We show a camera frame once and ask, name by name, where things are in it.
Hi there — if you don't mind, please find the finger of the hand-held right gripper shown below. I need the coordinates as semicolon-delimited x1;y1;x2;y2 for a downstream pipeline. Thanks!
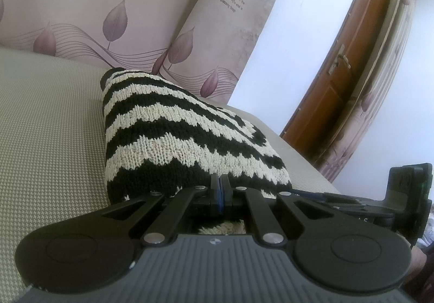
291;189;388;214

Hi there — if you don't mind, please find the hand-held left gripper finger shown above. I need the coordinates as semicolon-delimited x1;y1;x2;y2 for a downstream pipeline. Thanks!
220;174;344;247
98;174;223;246

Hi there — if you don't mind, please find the black and cream striped knit garment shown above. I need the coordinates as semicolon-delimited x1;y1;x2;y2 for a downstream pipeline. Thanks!
101;67;294;236

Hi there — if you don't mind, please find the person's right forearm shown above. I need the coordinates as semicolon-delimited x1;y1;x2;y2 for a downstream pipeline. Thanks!
410;246;429;290

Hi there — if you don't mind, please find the brown wooden door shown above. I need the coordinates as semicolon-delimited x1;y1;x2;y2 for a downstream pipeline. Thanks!
280;0;397;169

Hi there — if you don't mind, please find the beige woven mattress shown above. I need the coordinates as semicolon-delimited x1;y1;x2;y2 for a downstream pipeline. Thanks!
0;46;344;303

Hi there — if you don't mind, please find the metal door handle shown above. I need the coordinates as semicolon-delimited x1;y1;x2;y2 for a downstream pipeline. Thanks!
326;44;352;75

